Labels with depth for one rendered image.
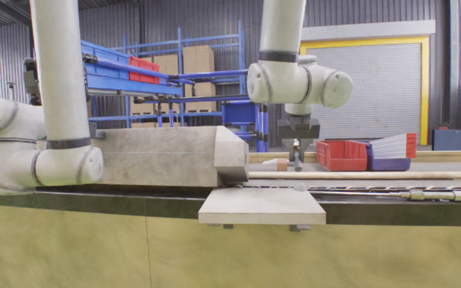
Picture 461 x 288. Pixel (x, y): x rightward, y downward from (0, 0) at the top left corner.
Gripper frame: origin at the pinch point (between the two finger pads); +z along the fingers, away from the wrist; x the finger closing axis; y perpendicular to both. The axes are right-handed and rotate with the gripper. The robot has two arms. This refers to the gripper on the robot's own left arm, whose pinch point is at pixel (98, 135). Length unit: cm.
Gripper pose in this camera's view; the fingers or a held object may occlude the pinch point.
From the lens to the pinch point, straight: 91.7
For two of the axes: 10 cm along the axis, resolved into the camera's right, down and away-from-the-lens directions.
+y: 0.0, -10.0, 0.9
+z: 1.7, 0.9, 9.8
